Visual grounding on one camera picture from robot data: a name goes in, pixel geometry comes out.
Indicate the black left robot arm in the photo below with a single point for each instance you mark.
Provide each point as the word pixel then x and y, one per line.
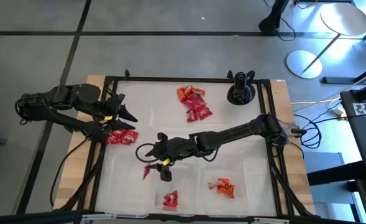
pixel 77 96

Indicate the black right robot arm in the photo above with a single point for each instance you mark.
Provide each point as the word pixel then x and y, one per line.
pixel 232 133

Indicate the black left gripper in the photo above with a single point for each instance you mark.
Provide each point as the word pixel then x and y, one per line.
pixel 112 107

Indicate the white power adapter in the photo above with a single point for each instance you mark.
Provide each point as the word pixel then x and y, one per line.
pixel 338 112

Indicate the black aluminium table frame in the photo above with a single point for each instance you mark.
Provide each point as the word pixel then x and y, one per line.
pixel 201 79

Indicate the black desk leg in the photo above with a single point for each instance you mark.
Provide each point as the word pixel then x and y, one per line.
pixel 341 80

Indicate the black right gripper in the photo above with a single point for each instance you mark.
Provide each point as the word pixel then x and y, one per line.
pixel 178 149

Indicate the black round-base stand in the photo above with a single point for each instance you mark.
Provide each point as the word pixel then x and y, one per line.
pixel 241 95

